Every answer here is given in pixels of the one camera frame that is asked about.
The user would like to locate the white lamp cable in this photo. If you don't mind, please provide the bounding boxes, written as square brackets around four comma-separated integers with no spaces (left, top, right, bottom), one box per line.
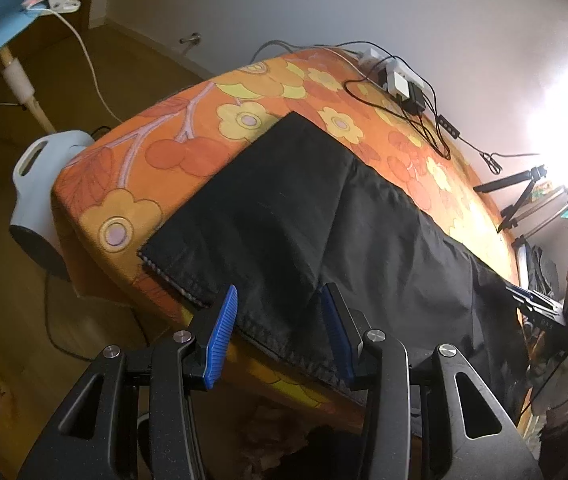
[53,7,126,125]

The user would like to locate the white fan heater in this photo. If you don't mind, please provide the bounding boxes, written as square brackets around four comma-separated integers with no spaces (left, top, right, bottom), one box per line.
[9,130,96,282]

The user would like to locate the black tripod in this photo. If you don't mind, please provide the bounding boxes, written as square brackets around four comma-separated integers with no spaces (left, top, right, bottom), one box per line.
[474,164,549,234]

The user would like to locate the person's right hand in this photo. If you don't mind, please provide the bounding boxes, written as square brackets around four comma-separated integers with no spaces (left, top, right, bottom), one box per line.
[528,345,568,411]

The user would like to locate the black power adapter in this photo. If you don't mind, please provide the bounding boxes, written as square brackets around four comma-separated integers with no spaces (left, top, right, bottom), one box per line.
[401,84,427,114]

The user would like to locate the dark clothes pile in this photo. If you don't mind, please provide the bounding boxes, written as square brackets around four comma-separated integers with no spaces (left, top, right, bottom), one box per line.
[516,244,565,297]

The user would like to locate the orange floral blanket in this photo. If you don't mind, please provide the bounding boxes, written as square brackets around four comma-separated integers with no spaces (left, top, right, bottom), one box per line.
[50,46,527,441]

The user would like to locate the beige crumpled cloth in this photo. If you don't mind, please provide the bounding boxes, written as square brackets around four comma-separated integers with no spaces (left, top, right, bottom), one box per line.
[241,402,317,468]

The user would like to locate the black cables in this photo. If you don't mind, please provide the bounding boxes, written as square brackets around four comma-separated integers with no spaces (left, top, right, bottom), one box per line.
[253,39,537,162]

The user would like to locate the black inline switch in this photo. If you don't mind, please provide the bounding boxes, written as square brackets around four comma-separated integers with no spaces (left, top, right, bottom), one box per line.
[436,115,462,141]

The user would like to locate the black heater cable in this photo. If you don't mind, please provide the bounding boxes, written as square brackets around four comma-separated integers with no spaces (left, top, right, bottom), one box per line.
[45,272,155,363]

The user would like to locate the silver light stand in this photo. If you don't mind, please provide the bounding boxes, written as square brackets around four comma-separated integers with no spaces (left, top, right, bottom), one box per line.
[511,185,568,249]

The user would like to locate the black pants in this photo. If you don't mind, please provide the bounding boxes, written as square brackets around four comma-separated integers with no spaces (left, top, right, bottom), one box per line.
[136,111,539,436]

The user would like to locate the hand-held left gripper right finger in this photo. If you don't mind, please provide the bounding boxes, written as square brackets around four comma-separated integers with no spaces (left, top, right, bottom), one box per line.
[320,282,547,480]

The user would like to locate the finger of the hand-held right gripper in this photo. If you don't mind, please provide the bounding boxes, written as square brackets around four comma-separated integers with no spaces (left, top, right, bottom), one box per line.
[504,282,564,313]

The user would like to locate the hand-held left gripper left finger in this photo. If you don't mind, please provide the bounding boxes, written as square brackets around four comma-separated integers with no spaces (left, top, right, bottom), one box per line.
[16,284,239,480]

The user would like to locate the white power strip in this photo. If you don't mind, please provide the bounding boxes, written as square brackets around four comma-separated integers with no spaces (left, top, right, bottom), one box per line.
[359,49,427,99]

